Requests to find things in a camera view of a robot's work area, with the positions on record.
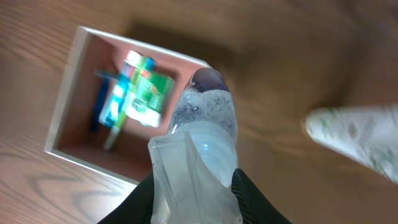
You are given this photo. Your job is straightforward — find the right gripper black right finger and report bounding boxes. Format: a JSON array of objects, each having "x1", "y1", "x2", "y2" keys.
[{"x1": 231, "y1": 169, "x2": 292, "y2": 224}]

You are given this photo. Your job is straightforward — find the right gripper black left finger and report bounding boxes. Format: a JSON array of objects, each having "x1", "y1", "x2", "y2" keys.
[{"x1": 98, "y1": 172, "x2": 154, "y2": 224}]

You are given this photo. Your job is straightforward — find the clear foam soap pump bottle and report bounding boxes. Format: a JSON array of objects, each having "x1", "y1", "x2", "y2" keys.
[{"x1": 148, "y1": 68, "x2": 243, "y2": 223}]

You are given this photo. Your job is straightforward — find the blue razor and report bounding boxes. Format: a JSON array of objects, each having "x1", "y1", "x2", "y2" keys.
[{"x1": 90, "y1": 70, "x2": 118, "y2": 133}]

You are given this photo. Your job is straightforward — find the teal toothpaste tube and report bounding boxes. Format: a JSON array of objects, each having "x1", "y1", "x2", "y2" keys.
[{"x1": 98, "y1": 50, "x2": 142, "y2": 128}]

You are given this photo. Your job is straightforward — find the green white toothbrush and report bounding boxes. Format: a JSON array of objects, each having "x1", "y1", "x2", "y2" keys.
[{"x1": 103, "y1": 56, "x2": 157, "y2": 151}]

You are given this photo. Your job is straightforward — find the green soap bar package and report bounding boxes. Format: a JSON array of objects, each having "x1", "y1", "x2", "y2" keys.
[{"x1": 125, "y1": 72, "x2": 174, "y2": 128}]

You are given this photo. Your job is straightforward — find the white lotion tube leaf print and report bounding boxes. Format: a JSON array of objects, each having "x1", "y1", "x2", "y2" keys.
[{"x1": 303, "y1": 105, "x2": 397, "y2": 183}]

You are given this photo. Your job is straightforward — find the white box pink interior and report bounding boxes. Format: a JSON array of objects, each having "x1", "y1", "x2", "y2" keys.
[{"x1": 44, "y1": 26, "x2": 209, "y2": 184}]

